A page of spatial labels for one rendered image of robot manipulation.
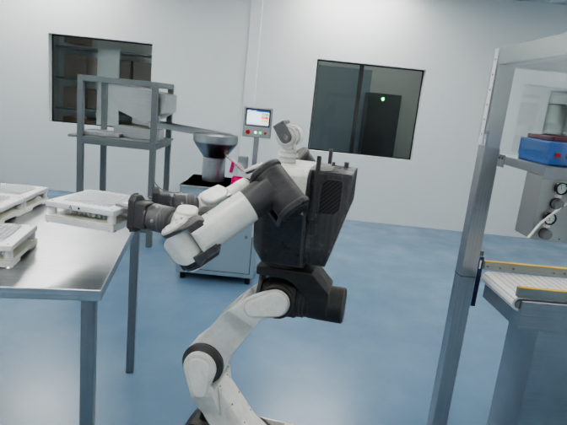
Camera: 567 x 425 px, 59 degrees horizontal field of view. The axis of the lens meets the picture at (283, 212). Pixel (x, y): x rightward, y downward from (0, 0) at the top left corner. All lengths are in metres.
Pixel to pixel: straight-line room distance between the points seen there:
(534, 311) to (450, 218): 5.15
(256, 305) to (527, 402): 1.05
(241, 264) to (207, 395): 2.30
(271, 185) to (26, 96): 6.18
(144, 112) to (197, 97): 1.94
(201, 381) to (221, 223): 0.66
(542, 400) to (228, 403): 1.11
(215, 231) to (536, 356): 1.24
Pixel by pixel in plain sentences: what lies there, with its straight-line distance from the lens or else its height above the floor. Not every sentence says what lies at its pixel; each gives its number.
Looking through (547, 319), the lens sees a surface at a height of 0.85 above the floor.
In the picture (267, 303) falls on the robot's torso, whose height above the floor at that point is 0.85.
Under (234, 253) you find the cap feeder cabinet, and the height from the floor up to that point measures 0.26.
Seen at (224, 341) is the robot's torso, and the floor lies 0.68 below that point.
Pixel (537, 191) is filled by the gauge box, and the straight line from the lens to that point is 1.74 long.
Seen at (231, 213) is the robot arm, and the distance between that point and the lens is 1.26.
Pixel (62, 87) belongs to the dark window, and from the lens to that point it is 7.20.
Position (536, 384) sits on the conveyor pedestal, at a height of 0.58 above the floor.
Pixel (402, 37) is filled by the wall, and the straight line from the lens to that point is 6.66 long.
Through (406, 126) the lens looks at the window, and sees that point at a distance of 6.75.
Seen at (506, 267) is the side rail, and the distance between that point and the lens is 2.10.
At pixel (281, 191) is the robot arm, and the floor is 1.24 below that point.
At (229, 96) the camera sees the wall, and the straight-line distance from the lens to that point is 6.52.
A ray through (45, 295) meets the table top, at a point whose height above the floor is 0.87.
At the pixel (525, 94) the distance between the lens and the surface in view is 1.76.
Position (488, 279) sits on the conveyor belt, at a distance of 2.02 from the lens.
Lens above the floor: 1.47
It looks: 13 degrees down
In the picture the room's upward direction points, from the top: 6 degrees clockwise
